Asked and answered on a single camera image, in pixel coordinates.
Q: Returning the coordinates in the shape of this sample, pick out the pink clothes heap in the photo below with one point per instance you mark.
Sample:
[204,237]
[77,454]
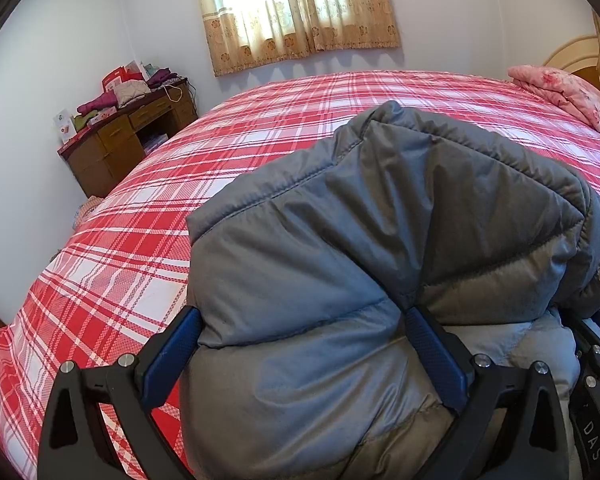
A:
[86,212]

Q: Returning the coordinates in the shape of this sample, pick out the pile of colourful clothes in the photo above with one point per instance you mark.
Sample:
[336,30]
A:
[130,92]

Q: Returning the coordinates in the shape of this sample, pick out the brown wooden desk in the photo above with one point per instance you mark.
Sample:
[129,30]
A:
[110,152]

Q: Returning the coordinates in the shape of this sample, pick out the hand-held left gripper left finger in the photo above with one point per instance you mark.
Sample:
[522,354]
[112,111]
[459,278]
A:
[172,355]

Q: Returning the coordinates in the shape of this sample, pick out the grey puffer jacket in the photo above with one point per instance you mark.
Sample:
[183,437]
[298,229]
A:
[330,240]

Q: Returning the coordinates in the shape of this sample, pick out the red box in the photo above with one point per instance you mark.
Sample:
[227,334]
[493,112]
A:
[117,76]

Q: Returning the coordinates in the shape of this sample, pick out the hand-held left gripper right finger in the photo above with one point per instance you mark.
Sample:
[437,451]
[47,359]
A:
[432,352]

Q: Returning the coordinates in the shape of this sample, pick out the beige floral window curtain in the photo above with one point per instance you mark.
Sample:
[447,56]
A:
[300,15]

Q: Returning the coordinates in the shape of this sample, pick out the white card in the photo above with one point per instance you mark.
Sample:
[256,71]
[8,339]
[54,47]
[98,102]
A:
[66,125]

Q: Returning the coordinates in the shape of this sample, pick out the beige wooden headboard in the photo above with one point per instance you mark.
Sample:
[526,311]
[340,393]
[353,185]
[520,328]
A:
[575,57]

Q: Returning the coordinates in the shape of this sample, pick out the red plaid bed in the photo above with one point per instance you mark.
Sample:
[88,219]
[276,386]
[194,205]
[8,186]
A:
[180,170]

